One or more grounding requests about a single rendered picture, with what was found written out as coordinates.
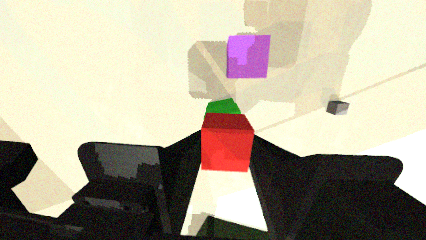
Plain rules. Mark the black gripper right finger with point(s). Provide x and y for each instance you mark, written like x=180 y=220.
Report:
x=287 y=184

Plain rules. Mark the red block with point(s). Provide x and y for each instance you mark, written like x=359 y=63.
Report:
x=226 y=142

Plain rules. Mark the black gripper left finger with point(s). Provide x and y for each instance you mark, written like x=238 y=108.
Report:
x=172 y=171

